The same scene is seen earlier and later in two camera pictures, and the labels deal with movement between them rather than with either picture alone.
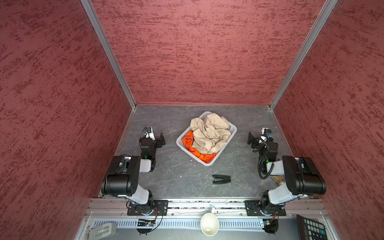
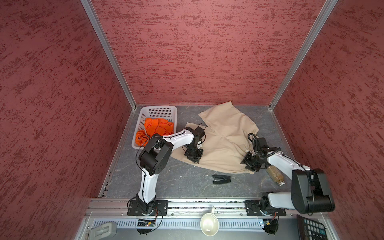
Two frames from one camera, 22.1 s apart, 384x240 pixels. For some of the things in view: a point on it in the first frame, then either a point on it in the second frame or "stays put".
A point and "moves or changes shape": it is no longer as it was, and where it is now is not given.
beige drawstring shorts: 211,134 moves or changes shape
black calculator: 309,229 stays put
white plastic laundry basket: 207,138 → 165,112
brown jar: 278,179 stays put
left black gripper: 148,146 → 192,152
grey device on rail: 102,231 stays put
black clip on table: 221,179 stays put
